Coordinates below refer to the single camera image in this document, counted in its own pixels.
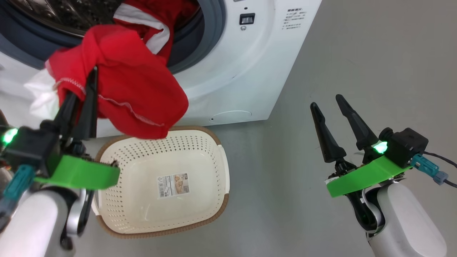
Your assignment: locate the red and white garment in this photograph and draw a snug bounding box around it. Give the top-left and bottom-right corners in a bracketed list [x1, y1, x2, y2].
[24, 0, 201, 140]

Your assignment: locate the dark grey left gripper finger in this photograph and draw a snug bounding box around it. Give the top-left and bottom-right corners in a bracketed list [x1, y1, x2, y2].
[53, 91, 80, 138]
[73, 67, 99, 141]

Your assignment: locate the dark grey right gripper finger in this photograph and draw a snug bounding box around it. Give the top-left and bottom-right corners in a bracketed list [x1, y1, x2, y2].
[335, 94, 379, 151]
[310, 102, 347, 164]

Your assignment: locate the black cable with teal connector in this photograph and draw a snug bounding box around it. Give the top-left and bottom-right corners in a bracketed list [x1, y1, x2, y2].
[411, 151, 457, 188]
[0, 165, 36, 219]

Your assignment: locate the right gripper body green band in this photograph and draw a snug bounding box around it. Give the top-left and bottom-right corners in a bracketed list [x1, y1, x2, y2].
[325, 141, 412, 198]

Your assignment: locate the cream perforated laundry basket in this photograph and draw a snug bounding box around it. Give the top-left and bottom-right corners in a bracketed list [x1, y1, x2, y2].
[92, 125, 230, 239]

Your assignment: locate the white front-load washing machine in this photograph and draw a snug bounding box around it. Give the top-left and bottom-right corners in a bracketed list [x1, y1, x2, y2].
[0, 0, 323, 138]

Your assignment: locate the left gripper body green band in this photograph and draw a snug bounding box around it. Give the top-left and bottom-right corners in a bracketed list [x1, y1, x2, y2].
[34, 140, 121, 190]

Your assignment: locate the white product label sticker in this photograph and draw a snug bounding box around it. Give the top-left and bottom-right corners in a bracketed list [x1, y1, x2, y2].
[157, 173, 190, 199]

